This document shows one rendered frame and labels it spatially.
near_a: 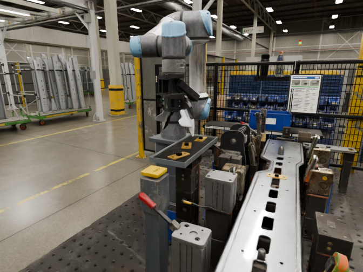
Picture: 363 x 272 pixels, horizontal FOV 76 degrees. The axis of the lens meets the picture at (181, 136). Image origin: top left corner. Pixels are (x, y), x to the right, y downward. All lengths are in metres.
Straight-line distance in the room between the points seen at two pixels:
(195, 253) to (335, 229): 0.41
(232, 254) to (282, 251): 0.13
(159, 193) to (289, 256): 0.38
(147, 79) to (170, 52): 3.19
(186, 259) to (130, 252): 0.53
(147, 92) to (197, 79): 2.76
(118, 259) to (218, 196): 0.53
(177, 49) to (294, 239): 0.64
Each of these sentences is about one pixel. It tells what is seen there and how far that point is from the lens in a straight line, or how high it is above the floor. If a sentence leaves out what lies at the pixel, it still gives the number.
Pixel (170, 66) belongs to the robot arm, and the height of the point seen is 1.47.
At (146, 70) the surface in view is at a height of 1.52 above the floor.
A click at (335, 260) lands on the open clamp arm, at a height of 1.10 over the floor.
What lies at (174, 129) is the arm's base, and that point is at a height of 1.15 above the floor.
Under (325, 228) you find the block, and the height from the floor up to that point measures 1.03.
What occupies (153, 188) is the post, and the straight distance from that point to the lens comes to 0.71.
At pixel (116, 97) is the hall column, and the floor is 0.68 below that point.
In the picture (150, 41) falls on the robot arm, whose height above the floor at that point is 1.56.
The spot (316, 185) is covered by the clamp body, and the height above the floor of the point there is 0.97.
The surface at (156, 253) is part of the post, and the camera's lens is 0.85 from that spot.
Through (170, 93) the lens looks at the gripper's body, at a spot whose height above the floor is 1.39.
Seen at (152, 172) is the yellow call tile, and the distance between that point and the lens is 0.71.
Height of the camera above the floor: 1.44
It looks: 15 degrees down
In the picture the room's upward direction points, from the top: straight up
